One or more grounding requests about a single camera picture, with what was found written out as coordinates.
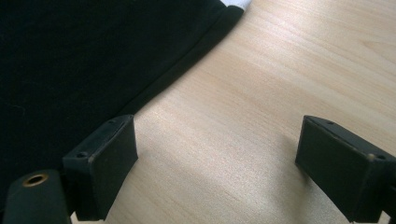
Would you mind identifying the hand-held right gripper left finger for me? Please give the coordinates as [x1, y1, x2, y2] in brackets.
[62, 114, 139, 222]

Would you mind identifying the black garment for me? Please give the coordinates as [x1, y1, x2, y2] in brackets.
[0, 0, 252, 216]

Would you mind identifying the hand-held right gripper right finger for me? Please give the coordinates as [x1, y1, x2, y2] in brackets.
[294, 115, 389, 224]

